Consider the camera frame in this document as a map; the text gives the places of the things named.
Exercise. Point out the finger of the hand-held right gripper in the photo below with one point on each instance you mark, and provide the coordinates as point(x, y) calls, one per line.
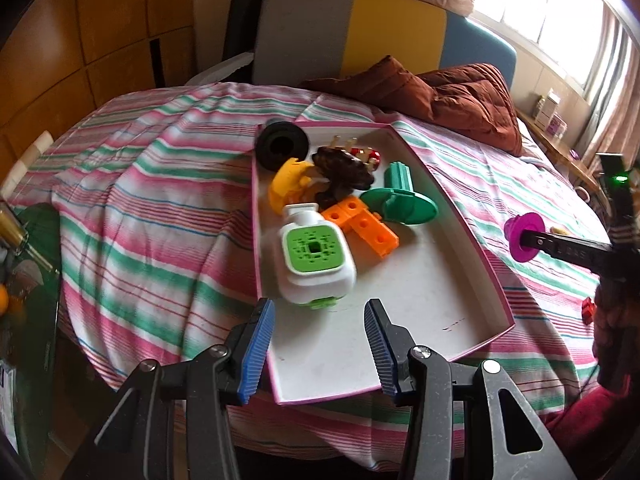
point(565, 247)

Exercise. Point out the person's right hand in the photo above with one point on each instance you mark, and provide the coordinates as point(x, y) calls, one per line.
point(617, 315)

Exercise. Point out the dark brown toy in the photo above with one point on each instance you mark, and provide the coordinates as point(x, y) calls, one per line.
point(340, 170)

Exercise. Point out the wooden wardrobe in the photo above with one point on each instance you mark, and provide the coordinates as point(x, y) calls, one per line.
point(100, 35)

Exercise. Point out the white box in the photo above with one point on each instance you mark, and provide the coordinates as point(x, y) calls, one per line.
point(547, 105)

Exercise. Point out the white tray with pink rim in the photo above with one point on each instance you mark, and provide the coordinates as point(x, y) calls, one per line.
point(425, 285)

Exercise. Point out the green plastic toy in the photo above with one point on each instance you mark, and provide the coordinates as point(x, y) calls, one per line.
point(400, 200)

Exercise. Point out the pink plastic toy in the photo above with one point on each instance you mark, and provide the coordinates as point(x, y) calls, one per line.
point(515, 245)

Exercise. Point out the orange fruit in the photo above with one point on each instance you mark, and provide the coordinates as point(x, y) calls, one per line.
point(2, 300)

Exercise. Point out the white mug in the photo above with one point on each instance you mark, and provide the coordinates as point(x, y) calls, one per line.
point(577, 191)

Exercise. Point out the white pillow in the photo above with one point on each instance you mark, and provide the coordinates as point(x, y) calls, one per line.
point(530, 135)

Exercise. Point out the wooden bedside shelf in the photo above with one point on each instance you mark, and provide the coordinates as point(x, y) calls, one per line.
point(560, 150)

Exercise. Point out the orange block toy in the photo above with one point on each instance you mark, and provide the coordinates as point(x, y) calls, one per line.
point(370, 232)

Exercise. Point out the white and green toy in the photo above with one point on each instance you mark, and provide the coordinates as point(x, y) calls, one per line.
point(310, 255)

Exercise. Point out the white foam piece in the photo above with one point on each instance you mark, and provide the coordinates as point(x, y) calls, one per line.
point(222, 66)

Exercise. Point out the red dotted toy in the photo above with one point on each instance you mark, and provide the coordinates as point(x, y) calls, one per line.
point(370, 156)

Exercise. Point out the person's right forearm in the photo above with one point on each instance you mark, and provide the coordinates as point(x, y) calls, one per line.
point(600, 420)

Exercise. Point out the black cylindrical toy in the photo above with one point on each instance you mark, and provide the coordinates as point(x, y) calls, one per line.
point(282, 145)

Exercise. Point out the glass bottle with gold cap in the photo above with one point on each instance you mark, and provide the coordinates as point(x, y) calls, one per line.
point(10, 227)

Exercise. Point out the yellow orange toy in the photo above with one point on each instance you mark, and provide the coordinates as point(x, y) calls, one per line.
point(287, 180)

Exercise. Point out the black rolled mat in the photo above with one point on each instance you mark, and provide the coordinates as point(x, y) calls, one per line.
point(245, 10)

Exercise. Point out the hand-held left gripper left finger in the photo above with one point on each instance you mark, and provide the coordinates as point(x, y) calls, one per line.
point(257, 355)

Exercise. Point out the small red toy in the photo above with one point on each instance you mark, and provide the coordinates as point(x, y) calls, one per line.
point(588, 308)

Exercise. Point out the green glass round table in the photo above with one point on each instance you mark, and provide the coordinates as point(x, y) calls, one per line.
point(35, 335)

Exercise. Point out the purple box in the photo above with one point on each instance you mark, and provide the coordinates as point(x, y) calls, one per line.
point(557, 125)

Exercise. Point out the pale yellow toy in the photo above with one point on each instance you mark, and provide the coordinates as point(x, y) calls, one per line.
point(559, 230)

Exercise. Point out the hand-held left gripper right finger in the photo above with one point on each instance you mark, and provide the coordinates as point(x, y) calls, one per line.
point(382, 360)

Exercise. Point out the grey yellow blue headboard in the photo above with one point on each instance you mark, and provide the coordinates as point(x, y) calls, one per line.
point(300, 35)

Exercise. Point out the beige patterned curtain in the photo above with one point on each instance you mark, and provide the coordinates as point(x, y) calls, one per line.
point(612, 90)

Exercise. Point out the stack of paper cups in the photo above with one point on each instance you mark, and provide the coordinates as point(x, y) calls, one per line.
point(30, 155)

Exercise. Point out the brown quilted blanket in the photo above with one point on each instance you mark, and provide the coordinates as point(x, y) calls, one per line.
point(465, 105)

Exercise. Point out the bright window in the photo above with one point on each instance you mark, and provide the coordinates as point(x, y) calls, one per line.
point(540, 10)

